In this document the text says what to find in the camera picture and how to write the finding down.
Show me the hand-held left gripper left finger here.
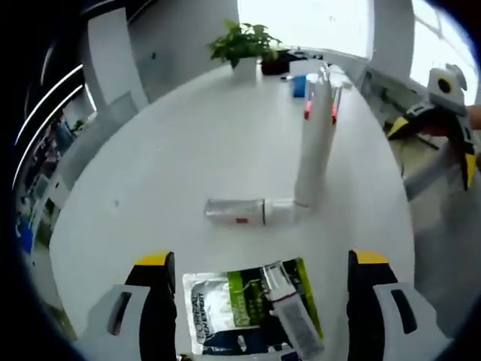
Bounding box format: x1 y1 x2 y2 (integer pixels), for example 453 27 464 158
73 250 178 361

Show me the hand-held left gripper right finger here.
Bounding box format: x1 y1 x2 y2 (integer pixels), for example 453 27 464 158
346 248 455 361

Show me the silver skincare sachet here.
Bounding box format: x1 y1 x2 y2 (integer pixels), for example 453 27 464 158
182 272 294 356

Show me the small white skincare pump bottle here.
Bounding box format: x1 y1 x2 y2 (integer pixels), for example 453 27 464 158
262 262 326 358
204 198 301 226

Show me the white skincare tube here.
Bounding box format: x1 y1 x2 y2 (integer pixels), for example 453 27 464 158
295 64 338 208

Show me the person's right hand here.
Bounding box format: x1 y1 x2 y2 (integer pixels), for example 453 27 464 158
420 105 481 138

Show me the blue plastic packet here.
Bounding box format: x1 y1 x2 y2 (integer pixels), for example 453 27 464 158
291 74 307 99

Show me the plant in dark pot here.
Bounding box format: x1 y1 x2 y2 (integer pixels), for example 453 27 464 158
259 35 290 76

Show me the green plant in white pot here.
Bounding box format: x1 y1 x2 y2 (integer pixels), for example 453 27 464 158
207 19 282 80

